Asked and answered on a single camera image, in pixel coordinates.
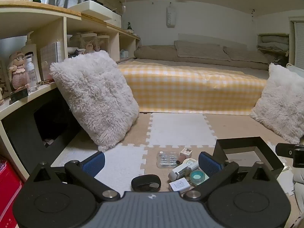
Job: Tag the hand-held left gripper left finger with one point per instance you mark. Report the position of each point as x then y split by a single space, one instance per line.
93 162

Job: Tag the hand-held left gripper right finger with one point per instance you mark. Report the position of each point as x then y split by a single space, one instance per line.
209 163

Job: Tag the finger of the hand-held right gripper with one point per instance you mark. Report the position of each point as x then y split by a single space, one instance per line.
285 150

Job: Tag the teal tape roll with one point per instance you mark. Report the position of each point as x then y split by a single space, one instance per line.
197 177

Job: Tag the white watch link tool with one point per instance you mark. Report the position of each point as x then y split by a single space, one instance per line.
181 171

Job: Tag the white charger plug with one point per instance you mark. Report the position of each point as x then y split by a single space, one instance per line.
179 185

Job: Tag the black oval case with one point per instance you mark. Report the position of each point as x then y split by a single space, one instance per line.
146 182

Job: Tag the white round tape measure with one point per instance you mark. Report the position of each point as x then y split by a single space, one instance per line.
191 162

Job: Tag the small white printed box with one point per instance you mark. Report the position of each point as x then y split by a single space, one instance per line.
186 152

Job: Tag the brown cylinder tube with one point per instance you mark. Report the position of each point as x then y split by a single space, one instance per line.
181 159

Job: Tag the clear plastic parts box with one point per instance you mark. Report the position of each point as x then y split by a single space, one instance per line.
167 159

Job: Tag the beige white foam puzzle mat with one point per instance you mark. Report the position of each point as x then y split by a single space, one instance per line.
178 130

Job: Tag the white fluffy pillow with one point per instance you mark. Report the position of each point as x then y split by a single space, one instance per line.
280 102
95 95

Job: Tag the yellow checkered mattress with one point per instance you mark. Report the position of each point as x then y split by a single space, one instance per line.
190 87

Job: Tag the red box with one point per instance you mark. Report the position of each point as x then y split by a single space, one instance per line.
8 187

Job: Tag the small black box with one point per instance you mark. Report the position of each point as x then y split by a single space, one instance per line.
19 96

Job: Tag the beige bed pillow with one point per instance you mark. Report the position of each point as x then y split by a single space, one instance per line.
199 49
244 54

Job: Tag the small clear bottle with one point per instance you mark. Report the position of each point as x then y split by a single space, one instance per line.
32 76

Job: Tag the stack of folded bedding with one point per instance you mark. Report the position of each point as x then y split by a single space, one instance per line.
273 42

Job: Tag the white grid storage box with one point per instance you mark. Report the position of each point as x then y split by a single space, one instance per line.
51 61

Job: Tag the pink knitted doll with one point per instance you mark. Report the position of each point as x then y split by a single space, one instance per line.
17 73

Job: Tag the clear jar with figure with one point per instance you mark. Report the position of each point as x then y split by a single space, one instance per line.
89 44

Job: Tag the white pump lotion bottle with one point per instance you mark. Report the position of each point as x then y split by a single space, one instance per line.
29 49

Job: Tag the white hanging pouch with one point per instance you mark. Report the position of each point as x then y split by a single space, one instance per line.
171 16

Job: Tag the flat white box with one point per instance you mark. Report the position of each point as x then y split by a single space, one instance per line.
95 9

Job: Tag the wooden shelf unit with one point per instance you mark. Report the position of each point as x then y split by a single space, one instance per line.
54 14

